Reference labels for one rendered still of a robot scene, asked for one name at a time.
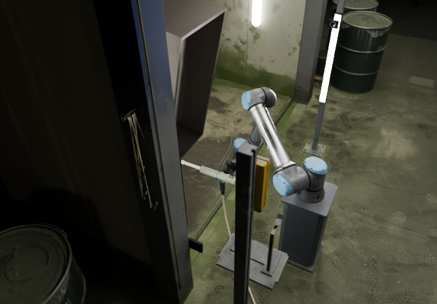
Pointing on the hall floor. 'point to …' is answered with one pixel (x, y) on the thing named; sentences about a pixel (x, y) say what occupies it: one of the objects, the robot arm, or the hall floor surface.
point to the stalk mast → (244, 219)
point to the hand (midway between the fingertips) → (221, 179)
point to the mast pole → (321, 102)
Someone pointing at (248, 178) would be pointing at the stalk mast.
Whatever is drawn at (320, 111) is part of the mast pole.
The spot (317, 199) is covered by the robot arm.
